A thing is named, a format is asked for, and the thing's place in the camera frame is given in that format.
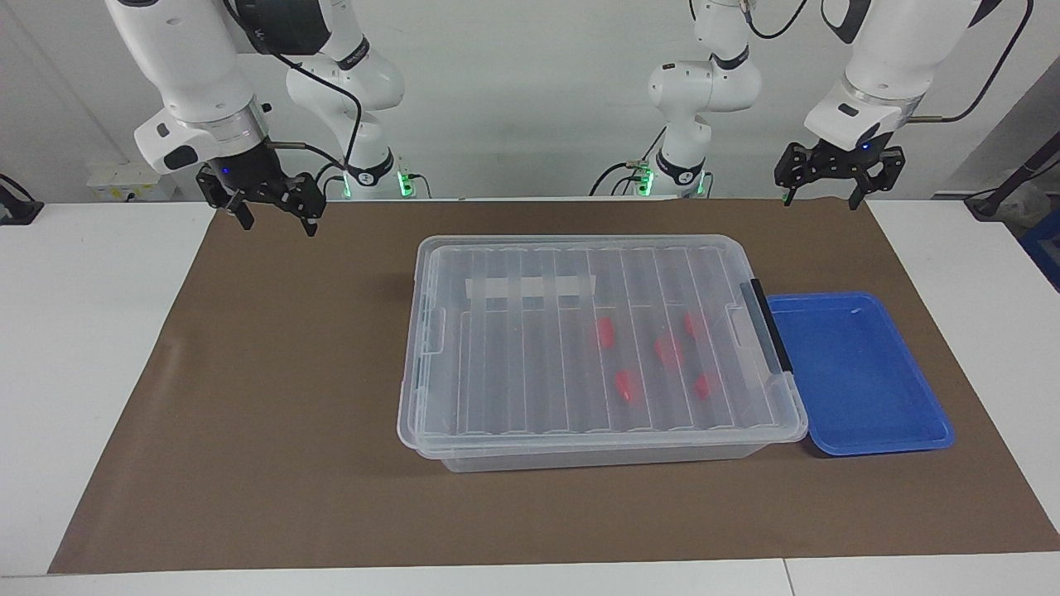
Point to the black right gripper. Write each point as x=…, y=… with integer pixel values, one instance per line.
x=257, y=178

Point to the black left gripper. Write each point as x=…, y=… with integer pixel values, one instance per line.
x=840, y=163

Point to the red block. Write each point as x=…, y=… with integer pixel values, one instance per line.
x=694, y=324
x=605, y=331
x=667, y=350
x=628, y=386
x=705, y=385

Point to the clear ribbed plastic lid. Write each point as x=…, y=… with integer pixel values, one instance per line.
x=513, y=364

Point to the black box latch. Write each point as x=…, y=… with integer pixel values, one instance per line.
x=770, y=327

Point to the blue plastic tray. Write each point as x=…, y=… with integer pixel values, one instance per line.
x=861, y=372

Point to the clear plastic storage box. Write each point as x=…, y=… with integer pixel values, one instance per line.
x=580, y=461

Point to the brown table mat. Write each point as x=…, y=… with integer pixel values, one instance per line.
x=248, y=414

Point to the black stand leg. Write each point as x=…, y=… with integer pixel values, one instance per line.
x=1023, y=174

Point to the blue crate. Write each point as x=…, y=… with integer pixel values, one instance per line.
x=1045, y=248

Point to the black clamp device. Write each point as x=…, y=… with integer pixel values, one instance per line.
x=16, y=209

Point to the white wall socket strip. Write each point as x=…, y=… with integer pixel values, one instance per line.
x=124, y=182

